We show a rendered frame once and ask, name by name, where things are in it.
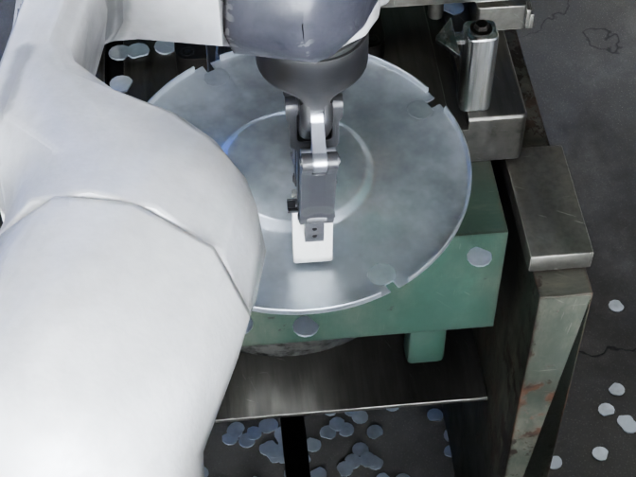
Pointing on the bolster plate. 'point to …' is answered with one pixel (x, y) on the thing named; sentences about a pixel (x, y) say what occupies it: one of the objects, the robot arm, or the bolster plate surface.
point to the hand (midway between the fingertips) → (311, 225)
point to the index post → (477, 65)
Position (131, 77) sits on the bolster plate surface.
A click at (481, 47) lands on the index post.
